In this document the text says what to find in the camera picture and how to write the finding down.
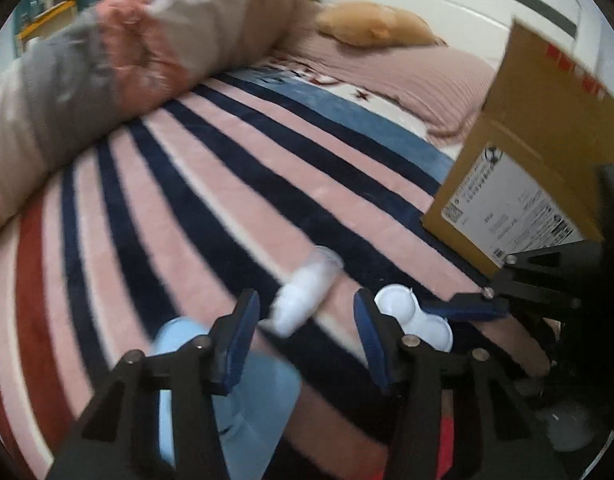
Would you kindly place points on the striped pink and navy blanket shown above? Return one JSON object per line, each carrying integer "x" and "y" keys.
{"x": 197, "y": 200}

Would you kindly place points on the light blue cloth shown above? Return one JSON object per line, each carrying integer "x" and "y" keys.
{"x": 247, "y": 400}

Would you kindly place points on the white paint palette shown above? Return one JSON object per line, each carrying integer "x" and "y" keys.
{"x": 417, "y": 317}

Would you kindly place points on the cardboard box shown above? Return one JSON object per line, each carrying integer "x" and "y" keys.
{"x": 532, "y": 160}

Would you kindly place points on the white plastic object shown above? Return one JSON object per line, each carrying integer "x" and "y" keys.
{"x": 569, "y": 427}

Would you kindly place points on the pink pillow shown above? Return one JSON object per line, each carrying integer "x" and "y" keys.
{"x": 412, "y": 77}

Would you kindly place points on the white bottle with clear cap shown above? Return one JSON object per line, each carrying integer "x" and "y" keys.
{"x": 303, "y": 296}

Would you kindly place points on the beige cylindrical object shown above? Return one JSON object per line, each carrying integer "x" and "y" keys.
{"x": 514, "y": 342}

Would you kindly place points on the beige pink grey quilt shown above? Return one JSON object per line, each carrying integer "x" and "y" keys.
{"x": 112, "y": 60}

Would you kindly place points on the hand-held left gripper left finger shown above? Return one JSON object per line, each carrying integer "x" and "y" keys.
{"x": 243, "y": 342}

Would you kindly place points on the teal shelf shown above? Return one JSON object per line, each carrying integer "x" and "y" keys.
{"x": 47, "y": 5}

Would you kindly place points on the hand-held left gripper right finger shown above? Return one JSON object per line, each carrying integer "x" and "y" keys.
{"x": 371, "y": 342}

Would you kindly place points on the orange plush toy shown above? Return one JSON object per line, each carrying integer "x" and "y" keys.
{"x": 377, "y": 25}

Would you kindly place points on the red object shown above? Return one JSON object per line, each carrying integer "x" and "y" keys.
{"x": 446, "y": 445}

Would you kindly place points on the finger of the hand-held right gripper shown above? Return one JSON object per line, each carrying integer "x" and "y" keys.
{"x": 462, "y": 310}

